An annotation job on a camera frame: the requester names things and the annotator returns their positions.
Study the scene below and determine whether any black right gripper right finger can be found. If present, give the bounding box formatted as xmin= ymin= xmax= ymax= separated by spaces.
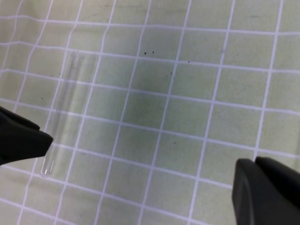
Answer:
xmin=232 ymin=157 xmax=300 ymax=225

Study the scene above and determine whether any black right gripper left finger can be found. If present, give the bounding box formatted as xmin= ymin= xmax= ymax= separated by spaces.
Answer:
xmin=0 ymin=107 xmax=53 ymax=165

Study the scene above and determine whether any clear glass test tube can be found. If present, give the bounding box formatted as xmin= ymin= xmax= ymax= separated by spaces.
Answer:
xmin=40 ymin=52 xmax=84 ymax=177

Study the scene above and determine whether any green checkered tablecloth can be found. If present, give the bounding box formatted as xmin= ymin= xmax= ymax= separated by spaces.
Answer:
xmin=0 ymin=0 xmax=300 ymax=225

